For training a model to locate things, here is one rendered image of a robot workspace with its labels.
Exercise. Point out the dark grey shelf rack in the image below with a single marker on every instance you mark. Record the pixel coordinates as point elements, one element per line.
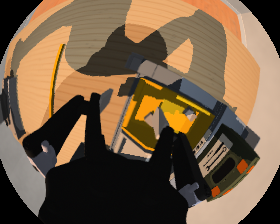
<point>153,72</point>

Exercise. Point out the yellow bin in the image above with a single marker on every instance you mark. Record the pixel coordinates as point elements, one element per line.
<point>147,97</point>

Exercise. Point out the orange bar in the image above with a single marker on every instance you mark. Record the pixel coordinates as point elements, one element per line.
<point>53,79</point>

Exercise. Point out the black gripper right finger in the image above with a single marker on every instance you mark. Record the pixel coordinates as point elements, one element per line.
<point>188,177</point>

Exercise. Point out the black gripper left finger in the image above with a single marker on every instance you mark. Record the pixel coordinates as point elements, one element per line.
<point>42,144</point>

